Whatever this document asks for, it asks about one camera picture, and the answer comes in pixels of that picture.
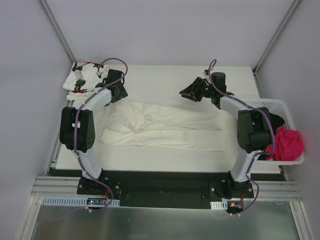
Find aluminium frame post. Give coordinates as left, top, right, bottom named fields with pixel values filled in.
left=252, top=0, right=303, bottom=76
left=37, top=0, right=76, bottom=64

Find left aluminium frame post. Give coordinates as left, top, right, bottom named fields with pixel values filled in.
left=37, top=0, right=76, bottom=64

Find white cable duct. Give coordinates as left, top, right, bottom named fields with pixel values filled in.
left=42, top=196, right=120, bottom=208
left=210, top=201, right=228, bottom=211

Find black garment in basket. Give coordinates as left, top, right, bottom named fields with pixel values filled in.
left=258, top=113, right=285, bottom=161

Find pink garment in basket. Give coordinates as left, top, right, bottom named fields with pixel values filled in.
left=269, top=126, right=305, bottom=162

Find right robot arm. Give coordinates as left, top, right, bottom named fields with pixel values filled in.
left=179, top=72, right=274, bottom=198

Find white black patterned folded shirt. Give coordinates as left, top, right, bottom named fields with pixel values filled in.
left=63, top=62, right=110, bottom=92

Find right white cable duct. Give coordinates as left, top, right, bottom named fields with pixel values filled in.
left=210, top=201, right=228, bottom=211

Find cream white t shirt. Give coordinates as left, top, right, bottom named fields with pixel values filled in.
left=99, top=100, right=226, bottom=153

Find white plastic laundry basket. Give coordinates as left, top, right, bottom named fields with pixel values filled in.
left=247, top=98, right=304, bottom=166

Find red white folded shirt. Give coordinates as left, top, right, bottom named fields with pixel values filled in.
left=66, top=91, right=94, bottom=101

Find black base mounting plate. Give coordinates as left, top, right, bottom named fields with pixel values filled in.
left=77, top=170, right=254, bottom=209

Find right aluminium frame post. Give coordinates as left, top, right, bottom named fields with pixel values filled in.
left=252, top=0, right=303, bottom=76

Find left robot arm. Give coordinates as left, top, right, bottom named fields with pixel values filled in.
left=59, top=69, right=128, bottom=195

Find left white cable duct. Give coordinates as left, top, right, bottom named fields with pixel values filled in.
left=42, top=196, right=120, bottom=208

